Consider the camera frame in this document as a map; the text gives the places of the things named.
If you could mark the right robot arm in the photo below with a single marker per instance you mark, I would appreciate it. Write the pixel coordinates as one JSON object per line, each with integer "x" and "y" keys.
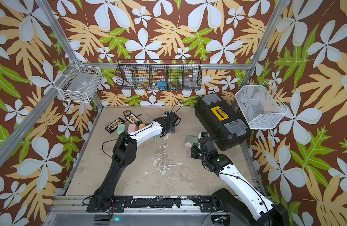
{"x": 251, "y": 207}

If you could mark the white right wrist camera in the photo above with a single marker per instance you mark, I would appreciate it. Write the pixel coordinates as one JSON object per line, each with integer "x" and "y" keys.
{"x": 202, "y": 134}

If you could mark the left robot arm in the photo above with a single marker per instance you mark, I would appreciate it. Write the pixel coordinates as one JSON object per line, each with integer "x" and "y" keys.
{"x": 124, "y": 153}

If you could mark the aluminium frame post left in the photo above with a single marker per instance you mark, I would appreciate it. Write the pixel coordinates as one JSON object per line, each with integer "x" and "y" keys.
{"x": 62, "y": 39}

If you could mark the black yellow-latch toolbox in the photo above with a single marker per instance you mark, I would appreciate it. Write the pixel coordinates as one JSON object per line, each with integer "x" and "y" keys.
{"x": 221, "y": 121}

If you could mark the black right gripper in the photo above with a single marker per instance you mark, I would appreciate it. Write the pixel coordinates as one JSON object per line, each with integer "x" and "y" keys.
{"x": 193, "y": 152}

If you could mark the black charging board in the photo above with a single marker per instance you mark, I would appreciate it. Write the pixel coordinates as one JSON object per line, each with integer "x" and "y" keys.
{"x": 133, "y": 119}
{"x": 112, "y": 127}

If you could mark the green pencil sharpener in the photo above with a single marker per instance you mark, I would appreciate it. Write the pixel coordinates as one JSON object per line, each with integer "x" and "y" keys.
{"x": 121, "y": 128}
{"x": 191, "y": 141}

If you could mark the pink pencil sharpener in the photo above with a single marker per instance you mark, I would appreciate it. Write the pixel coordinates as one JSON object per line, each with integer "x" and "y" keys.
{"x": 132, "y": 128}
{"x": 167, "y": 136}

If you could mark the black charging board left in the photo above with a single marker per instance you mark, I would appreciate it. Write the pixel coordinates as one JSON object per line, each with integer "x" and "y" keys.
{"x": 112, "y": 127}

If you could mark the white wire basket left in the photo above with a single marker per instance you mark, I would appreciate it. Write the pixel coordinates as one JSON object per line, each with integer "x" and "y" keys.
{"x": 78, "y": 82}

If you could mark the black wire basket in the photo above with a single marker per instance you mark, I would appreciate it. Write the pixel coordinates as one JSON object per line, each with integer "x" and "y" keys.
{"x": 159, "y": 74}

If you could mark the yellow pencil sharpener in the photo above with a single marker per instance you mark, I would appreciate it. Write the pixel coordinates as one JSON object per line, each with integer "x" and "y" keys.
{"x": 141, "y": 126}

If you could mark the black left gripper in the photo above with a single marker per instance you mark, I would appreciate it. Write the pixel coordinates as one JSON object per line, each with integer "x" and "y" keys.
{"x": 173, "y": 129}

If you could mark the aluminium frame post right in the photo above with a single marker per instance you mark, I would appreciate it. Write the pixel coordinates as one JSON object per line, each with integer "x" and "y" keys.
{"x": 269, "y": 30}

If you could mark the black charging board right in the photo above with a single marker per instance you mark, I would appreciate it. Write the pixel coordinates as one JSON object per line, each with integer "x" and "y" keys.
{"x": 133, "y": 119}

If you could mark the aluminium frame post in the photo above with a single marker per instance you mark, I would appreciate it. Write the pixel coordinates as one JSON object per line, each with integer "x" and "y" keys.
{"x": 269, "y": 30}
{"x": 62, "y": 39}

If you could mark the white mesh basket right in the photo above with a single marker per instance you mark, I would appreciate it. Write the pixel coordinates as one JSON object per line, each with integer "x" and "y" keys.
{"x": 261, "y": 106}

